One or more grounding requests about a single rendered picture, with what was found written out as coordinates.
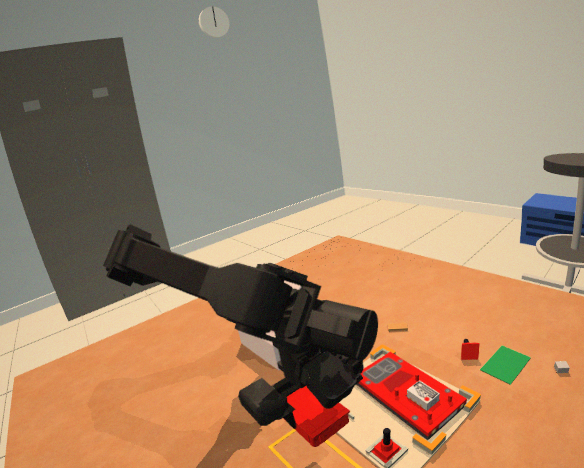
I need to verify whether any small orange flat bar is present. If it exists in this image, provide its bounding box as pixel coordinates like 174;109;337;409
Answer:
388;323;408;332

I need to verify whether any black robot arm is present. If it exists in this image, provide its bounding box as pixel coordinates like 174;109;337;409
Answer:
103;224;378;409

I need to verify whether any green flat square mat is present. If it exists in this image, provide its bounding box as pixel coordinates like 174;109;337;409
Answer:
480;345;531;385

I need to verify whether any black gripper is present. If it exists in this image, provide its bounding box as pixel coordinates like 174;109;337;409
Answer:
238;342;320;429

